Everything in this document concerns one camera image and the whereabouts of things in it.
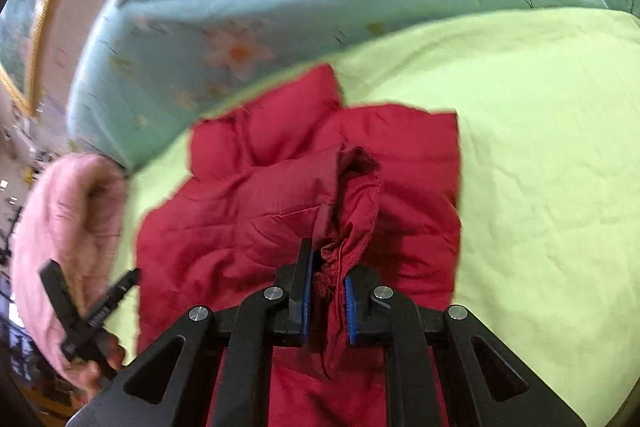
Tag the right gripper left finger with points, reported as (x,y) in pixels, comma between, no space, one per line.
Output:
(211,368)

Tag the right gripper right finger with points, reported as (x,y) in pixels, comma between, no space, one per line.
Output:
(445,367)

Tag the red puffer jacket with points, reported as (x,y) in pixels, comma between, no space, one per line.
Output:
(373,185)

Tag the pink sleeve left forearm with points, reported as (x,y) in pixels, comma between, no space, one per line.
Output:
(72,215)

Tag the left hand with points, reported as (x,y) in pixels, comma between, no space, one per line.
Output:
(88,377)

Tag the lime green bed sheet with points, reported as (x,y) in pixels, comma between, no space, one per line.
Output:
(548,112)

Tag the gold picture frame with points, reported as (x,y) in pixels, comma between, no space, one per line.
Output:
(22,26)

